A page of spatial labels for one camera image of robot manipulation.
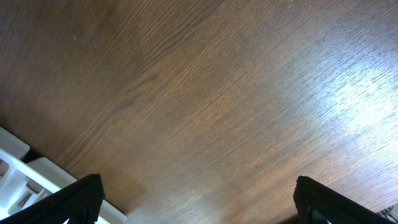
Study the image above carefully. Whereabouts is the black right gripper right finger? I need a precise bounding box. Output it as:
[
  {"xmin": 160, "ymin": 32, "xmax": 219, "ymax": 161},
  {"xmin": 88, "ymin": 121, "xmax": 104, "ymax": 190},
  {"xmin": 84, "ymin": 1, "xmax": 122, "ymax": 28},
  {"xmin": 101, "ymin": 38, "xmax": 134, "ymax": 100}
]
[{"xmin": 294, "ymin": 176, "xmax": 392, "ymax": 224}]

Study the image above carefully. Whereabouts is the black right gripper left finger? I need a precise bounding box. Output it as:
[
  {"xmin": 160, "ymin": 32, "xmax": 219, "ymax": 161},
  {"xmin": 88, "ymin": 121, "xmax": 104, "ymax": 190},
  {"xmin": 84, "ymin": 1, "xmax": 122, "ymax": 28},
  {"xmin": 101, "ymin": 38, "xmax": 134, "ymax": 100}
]
[{"xmin": 1, "ymin": 174, "xmax": 105, "ymax": 224}]

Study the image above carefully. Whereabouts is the white plastic cutlery tray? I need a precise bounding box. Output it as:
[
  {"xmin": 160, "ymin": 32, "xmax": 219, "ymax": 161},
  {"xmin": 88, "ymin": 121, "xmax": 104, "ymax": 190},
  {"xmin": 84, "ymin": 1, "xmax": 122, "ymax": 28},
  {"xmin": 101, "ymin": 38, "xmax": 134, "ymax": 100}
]
[{"xmin": 0, "ymin": 126, "xmax": 127, "ymax": 224}]

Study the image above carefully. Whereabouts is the dark object bottom right corner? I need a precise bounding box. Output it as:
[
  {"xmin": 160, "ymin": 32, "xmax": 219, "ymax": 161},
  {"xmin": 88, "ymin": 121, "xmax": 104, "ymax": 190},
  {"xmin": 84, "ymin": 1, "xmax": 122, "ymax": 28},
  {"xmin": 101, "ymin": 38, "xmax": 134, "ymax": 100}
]
[{"xmin": 377, "ymin": 204, "xmax": 398, "ymax": 223}]

